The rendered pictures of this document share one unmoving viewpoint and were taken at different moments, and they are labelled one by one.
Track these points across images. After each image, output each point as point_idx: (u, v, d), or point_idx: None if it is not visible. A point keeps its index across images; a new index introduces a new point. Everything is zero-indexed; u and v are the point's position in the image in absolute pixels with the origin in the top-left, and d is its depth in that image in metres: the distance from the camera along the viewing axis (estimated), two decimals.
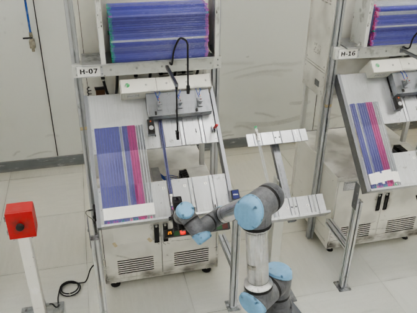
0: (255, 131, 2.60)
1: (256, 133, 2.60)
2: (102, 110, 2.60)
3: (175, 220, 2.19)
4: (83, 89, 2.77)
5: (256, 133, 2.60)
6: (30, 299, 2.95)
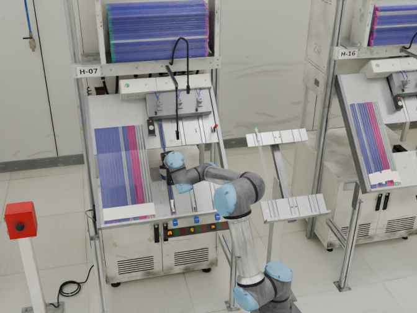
0: (255, 131, 2.60)
1: (256, 133, 2.60)
2: (102, 110, 2.60)
3: None
4: (83, 89, 2.77)
5: (256, 133, 2.60)
6: (30, 299, 2.95)
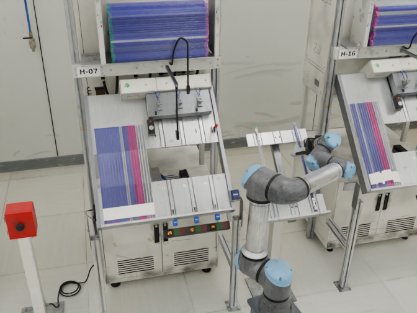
0: (255, 131, 2.60)
1: (256, 133, 2.60)
2: (102, 110, 2.60)
3: None
4: (83, 89, 2.77)
5: (256, 133, 2.60)
6: (30, 299, 2.95)
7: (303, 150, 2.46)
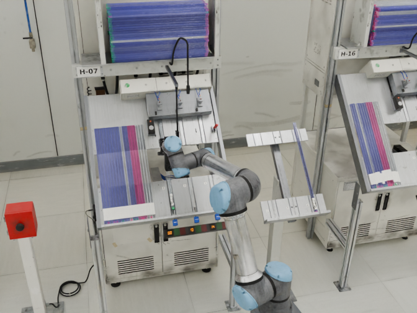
0: (173, 202, 2.49)
1: (172, 201, 2.49)
2: (102, 110, 2.60)
3: None
4: (83, 89, 2.77)
5: (172, 200, 2.49)
6: (30, 299, 2.95)
7: None
